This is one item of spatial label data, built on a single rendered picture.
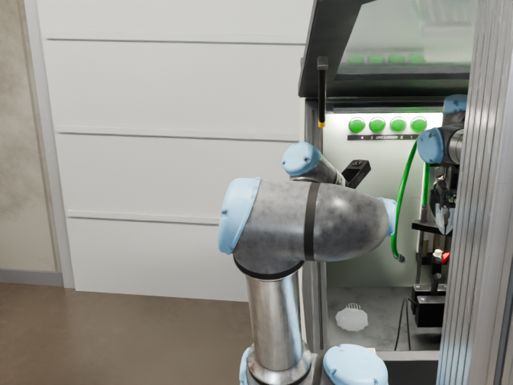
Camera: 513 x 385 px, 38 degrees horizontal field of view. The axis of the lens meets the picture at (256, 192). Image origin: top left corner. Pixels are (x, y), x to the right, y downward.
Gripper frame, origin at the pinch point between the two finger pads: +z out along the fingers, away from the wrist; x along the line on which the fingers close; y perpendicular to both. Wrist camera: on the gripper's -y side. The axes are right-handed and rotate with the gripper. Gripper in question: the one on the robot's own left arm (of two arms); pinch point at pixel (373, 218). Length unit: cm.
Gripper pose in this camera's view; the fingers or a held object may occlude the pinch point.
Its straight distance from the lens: 178.1
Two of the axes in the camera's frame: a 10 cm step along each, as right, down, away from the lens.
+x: 7.9, 0.3, -6.2
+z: 5.4, 4.4, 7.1
